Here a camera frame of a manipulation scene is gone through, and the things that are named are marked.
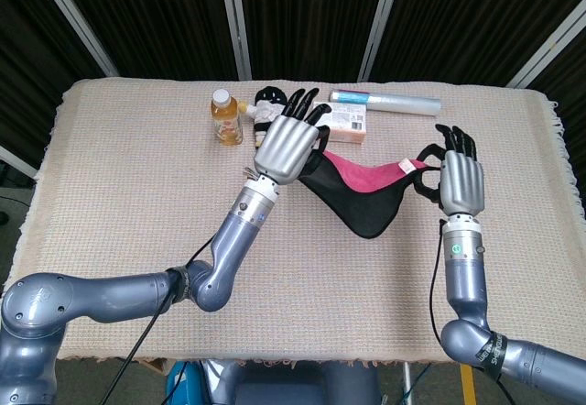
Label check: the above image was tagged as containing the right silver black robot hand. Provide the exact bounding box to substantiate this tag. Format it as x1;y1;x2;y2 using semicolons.
414;124;486;216

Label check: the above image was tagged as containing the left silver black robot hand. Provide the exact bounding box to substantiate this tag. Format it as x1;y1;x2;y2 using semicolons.
253;87;331;185

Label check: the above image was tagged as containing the pink cloth with black trim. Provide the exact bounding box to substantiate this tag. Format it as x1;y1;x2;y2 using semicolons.
299;143;448;240

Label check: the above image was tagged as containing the black white plush doll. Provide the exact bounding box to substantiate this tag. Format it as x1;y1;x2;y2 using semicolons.
246;86;292;148

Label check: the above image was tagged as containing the yellow tea bottle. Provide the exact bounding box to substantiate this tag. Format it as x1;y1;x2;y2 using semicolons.
210;88;244;148

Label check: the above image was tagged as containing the orange tissue pack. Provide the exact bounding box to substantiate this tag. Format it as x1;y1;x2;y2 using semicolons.
315;101;369;144

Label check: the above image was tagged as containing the clear plastic wrap roll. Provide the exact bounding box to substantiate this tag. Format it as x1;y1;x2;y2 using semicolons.
329;90;442;117

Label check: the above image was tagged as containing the beige woven tablecloth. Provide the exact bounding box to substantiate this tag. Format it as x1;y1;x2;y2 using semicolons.
0;77;578;370

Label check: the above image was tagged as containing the metal table leg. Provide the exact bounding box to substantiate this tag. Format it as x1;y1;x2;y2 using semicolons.
401;362;413;405

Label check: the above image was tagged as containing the grey robot torso base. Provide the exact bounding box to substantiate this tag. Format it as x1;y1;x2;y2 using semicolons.
201;359;381;405

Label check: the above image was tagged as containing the blue plastic base cover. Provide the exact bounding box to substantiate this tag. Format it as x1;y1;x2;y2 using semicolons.
165;361;207;405

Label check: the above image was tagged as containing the white partition frame post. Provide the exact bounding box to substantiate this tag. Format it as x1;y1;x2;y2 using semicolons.
505;22;586;89
0;145;38;180
356;0;407;82
29;0;120;78
217;0;253;81

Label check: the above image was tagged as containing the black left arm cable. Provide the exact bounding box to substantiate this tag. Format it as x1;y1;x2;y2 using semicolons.
117;235;216;405

